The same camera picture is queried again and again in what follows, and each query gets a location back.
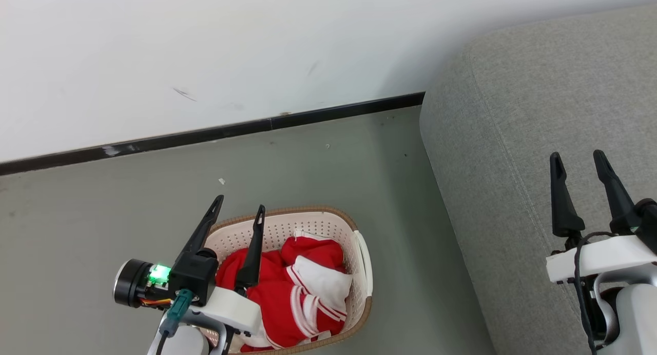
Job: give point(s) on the black cylinder with green light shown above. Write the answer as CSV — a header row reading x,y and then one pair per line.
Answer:
x,y
131,284

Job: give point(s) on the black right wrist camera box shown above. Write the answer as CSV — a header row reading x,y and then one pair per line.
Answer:
x,y
648,221

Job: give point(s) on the black wall baseboard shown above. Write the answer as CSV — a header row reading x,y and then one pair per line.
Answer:
x,y
205,134

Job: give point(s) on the cream perforated laundry basket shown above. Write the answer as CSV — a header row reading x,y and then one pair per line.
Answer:
x,y
308,224

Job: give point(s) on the grey fabric sofa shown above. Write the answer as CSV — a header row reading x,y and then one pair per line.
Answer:
x,y
513,139

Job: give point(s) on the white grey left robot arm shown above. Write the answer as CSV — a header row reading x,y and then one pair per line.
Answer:
x,y
187,339

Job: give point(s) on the plain red garment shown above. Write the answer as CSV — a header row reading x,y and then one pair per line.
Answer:
x,y
314,251

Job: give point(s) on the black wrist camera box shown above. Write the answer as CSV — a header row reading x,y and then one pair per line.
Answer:
x,y
648,221
192,275

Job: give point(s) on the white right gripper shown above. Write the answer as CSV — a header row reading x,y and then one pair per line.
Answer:
x,y
605,256

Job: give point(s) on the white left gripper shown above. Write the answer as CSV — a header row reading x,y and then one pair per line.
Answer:
x,y
231,308

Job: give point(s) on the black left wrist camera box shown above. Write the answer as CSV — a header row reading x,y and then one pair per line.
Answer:
x,y
192,275

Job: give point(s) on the red garment with white stripes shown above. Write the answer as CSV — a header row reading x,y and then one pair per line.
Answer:
x,y
279,314

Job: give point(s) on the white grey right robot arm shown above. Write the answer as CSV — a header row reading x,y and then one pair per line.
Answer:
x,y
636,314

